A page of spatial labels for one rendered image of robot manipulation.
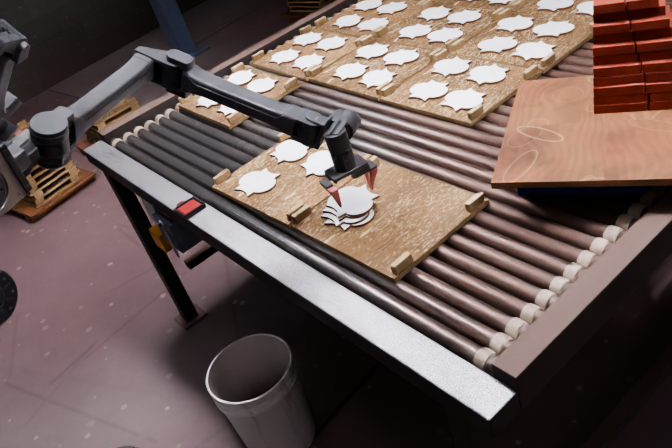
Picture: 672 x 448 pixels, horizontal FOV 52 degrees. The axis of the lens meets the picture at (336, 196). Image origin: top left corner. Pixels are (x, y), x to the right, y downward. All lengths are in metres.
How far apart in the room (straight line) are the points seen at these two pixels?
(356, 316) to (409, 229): 0.29
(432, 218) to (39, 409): 2.12
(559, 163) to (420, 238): 0.37
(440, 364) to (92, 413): 1.99
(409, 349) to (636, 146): 0.71
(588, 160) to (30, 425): 2.50
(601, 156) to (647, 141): 0.11
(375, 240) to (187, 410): 1.41
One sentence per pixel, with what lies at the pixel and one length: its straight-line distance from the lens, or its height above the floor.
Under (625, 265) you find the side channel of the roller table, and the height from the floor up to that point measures 0.95.
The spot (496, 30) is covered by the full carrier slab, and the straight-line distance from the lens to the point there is 2.72.
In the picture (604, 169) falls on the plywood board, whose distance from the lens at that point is 1.67.
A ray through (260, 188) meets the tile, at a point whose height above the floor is 0.94.
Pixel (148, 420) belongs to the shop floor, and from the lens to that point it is 2.98.
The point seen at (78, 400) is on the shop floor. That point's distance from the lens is 3.26.
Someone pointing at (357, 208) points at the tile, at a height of 0.97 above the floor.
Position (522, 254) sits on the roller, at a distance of 1.66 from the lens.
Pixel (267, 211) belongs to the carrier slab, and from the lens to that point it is 2.00.
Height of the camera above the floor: 1.99
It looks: 33 degrees down
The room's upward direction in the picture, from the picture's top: 18 degrees counter-clockwise
